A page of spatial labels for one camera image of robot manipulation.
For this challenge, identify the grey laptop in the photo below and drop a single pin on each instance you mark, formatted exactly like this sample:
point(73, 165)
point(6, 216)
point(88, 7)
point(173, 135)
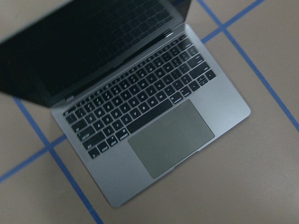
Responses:
point(129, 83)

